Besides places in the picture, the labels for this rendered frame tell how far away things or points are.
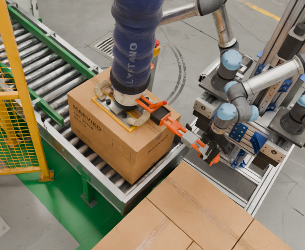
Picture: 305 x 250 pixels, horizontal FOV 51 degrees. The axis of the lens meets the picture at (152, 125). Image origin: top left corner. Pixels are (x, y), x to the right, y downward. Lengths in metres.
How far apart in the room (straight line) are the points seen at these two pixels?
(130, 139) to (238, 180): 1.20
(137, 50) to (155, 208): 1.02
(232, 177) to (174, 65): 1.59
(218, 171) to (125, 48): 1.52
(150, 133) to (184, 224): 0.62
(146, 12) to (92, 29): 2.73
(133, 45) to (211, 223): 1.20
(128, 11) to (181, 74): 2.31
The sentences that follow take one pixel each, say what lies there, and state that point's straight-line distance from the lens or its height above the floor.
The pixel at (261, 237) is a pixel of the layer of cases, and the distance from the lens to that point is 2.23.
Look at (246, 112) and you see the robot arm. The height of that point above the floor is 1.41.
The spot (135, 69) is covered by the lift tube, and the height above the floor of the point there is 1.34.
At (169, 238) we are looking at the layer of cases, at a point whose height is 0.54.
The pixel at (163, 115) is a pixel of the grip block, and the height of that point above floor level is 1.10.
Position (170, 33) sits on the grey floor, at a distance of 4.21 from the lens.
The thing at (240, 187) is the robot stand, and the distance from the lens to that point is 2.73.
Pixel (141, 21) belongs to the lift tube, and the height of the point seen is 1.63.
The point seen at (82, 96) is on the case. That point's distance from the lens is 2.03.
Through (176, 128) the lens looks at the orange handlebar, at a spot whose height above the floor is 1.09.
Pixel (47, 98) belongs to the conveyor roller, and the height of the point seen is 0.54.
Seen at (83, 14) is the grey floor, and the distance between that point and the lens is 4.37.
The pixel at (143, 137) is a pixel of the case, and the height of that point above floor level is 0.95.
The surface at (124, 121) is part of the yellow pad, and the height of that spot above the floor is 0.97.
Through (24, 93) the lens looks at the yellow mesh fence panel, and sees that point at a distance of 1.98.
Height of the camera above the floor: 2.46
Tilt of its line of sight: 52 degrees down
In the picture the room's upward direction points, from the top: 12 degrees clockwise
